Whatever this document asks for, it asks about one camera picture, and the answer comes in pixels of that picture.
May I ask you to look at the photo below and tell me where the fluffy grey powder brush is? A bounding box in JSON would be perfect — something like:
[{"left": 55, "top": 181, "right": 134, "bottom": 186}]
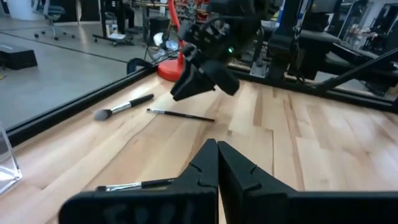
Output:
[{"left": 94, "top": 93, "right": 155, "bottom": 122}]

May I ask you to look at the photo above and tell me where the small black makeup brush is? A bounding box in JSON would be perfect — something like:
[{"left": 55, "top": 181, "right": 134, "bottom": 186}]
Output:
[{"left": 95, "top": 177, "right": 175, "bottom": 192}]

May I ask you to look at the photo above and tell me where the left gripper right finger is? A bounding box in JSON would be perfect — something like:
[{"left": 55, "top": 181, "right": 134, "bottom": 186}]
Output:
[{"left": 218, "top": 141, "right": 296, "bottom": 224}]

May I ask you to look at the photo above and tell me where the grey metal bracket plate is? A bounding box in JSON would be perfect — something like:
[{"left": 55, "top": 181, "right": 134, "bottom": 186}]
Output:
[{"left": 249, "top": 60, "right": 269, "bottom": 79}]

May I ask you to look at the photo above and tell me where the black aluminium table frame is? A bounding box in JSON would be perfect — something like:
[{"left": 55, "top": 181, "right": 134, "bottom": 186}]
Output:
[{"left": 5, "top": 57, "right": 398, "bottom": 147}]

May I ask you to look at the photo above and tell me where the small wire-guard fan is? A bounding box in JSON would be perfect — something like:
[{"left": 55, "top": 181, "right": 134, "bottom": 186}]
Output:
[{"left": 146, "top": 30, "right": 182, "bottom": 65}]

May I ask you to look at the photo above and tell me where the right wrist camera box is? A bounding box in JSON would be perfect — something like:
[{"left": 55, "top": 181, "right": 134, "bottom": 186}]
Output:
[{"left": 178, "top": 20, "right": 233, "bottom": 62}]

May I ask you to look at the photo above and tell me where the low wheeled dolly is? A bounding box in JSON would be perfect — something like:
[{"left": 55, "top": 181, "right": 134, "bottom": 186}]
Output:
[{"left": 92, "top": 32, "right": 135, "bottom": 47}]

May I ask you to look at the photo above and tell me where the thin black eyeliner brush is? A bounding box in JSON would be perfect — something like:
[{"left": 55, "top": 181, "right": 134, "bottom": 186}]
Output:
[{"left": 146, "top": 107, "right": 216, "bottom": 123}]

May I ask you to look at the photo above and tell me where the black floor box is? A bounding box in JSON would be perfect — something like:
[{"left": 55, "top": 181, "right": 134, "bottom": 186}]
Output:
[{"left": 0, "top": 46, "right": 39, "bottom": 70}]

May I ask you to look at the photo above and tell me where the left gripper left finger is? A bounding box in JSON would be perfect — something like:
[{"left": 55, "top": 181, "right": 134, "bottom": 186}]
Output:
[{"left": 169, "top": 139, "right": 220, "bottom": 189}]

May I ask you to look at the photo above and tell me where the grey office chair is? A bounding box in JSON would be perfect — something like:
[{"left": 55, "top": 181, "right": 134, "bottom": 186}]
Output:
[{"left": 32, "top": 0, "right": 76, "bottom": 42}]

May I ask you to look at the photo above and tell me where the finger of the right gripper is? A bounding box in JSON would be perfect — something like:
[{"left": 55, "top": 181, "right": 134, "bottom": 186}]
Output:
[
  {"left": 170, "top": 60, "right": 206, "bottom": 102},
  {"left": 201, "top": 67, "right": 217, "bottom": 91}
]

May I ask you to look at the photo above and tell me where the clear acrylic organizer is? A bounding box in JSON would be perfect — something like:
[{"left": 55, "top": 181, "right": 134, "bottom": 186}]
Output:
[{"left": 0, "top": 121, "right": 24, "bottom": 196}]

